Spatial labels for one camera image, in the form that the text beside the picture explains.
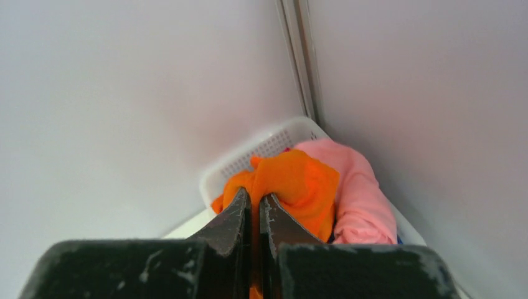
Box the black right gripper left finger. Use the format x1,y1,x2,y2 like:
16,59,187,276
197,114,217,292
20,189,251,298

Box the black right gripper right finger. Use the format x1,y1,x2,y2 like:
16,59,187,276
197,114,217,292
260,194,460,298

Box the orange t shirt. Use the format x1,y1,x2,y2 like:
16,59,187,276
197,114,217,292
210,149,340,298

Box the pink t shirt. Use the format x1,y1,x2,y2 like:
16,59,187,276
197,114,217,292
295,139,398,245

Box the white plastic laundry basket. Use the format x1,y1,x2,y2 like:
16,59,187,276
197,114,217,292
199,117,425,245

